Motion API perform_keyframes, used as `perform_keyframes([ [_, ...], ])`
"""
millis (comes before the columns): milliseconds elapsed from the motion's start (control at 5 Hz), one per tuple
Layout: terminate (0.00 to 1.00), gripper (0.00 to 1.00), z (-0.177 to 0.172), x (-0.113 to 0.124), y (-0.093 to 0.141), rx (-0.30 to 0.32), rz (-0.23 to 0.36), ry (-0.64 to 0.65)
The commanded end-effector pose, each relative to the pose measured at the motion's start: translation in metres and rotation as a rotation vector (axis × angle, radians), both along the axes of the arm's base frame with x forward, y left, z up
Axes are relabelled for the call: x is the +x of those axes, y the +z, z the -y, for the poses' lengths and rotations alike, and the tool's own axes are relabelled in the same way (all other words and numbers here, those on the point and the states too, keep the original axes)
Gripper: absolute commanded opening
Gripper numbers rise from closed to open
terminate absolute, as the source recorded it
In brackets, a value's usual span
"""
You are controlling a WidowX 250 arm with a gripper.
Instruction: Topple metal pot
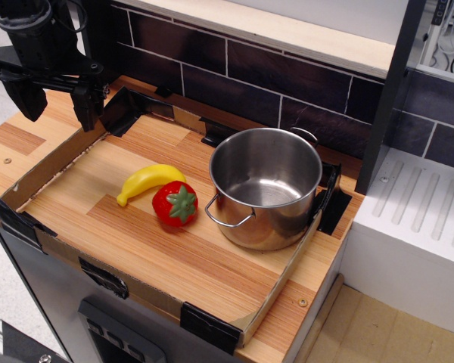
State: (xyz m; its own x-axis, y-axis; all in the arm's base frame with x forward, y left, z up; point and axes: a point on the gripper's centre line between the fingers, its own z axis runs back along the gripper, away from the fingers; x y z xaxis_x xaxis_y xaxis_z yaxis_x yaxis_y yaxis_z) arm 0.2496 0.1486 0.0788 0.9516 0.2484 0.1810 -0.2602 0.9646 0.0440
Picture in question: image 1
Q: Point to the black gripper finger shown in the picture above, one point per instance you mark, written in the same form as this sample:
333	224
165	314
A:
88	106
29	97

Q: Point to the grey oven control panel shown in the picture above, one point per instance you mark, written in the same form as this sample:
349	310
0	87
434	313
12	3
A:
114	341

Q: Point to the yellow toy banana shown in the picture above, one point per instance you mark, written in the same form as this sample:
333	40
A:
148	178

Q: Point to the red toy strawberry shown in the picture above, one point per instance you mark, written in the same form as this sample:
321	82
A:
175	204

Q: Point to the dark tile backsplash panel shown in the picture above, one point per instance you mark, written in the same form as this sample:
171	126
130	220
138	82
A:
280	89

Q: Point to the white sink drainboard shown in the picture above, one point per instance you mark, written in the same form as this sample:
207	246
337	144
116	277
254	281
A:
400	248

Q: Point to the black vertical post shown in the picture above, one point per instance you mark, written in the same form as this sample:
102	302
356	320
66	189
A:
406	57

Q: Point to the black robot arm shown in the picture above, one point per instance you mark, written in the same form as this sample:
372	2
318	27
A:
31	12

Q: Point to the cardboard fence with black tape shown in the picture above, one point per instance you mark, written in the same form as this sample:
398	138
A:
68	179

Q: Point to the stainless steel pot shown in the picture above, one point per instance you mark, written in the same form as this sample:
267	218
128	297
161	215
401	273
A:
265	181

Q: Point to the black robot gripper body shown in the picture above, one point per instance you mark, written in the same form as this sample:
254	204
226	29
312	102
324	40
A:
47	54

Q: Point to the white wire rack with cables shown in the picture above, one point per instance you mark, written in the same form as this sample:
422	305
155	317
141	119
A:
437	39

